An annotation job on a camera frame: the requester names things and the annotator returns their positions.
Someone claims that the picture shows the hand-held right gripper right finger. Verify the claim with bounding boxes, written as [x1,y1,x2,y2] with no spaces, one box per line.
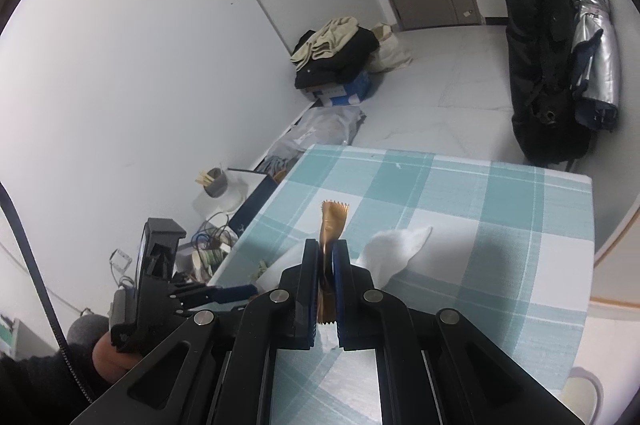
[332,239,583,425]

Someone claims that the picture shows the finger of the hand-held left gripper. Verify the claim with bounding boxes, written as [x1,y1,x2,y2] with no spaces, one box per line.
[200,284,258,306]

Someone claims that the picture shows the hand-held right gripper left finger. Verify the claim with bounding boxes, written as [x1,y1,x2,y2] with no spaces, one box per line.
[70,239,322,425]

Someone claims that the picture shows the white tissue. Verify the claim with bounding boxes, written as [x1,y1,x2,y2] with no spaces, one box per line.
[356,225,433,288]
[319,324,341,353]

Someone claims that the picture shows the brown foil wrapper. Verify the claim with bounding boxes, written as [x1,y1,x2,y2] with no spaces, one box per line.
[316,200,349,326]

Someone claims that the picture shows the white trash bin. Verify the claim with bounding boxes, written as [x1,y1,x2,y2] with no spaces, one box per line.
[560,366,606,425]

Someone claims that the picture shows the person's left forearm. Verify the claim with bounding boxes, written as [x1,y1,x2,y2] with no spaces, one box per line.
[0,312,131,425]

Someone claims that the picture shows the person's left hand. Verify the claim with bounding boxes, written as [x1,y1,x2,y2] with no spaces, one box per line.
[92,332,143,381]

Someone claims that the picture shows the clear plastic box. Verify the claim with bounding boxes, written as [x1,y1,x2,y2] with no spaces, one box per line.
[109,248,133,272]

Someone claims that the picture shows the white cup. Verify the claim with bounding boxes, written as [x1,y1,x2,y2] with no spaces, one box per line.
[202,185,247,213]

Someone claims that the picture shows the navy and white shoebox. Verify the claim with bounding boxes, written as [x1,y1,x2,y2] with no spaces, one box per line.
[227,165,281,236]

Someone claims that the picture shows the grey cup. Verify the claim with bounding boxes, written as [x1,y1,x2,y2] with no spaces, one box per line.
[202,168,229,198]

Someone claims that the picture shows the teal checked tablecloth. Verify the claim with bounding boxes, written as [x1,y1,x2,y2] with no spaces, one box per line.
[207,144,593,425]

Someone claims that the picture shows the grey plastic bag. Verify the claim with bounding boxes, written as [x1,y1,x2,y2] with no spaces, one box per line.
[265,105,366,166]

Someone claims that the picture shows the blue cardboard box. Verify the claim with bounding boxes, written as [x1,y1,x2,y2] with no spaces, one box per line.
[305,70,372,107]

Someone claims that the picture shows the black garment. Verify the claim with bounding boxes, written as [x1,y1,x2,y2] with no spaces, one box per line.
[294,25,381,90]

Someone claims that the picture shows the white tote bag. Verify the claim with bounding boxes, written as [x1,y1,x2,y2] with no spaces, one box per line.
[367,22,413,73]

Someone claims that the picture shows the beige garment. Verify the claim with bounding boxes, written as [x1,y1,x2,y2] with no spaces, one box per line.
[291,16,360,71]

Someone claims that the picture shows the black backpack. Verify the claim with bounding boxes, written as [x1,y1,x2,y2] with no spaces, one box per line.
[505,0,593,166]

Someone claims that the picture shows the silver folding umbrella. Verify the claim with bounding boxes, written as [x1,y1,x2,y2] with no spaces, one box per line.
[567,0,621,131]

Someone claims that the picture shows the tangle of black cables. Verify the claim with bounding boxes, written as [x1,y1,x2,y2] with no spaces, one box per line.
[192,212,238,252]

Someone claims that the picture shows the black cable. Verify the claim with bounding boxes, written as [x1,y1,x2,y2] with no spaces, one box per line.
[0,180,93,406]

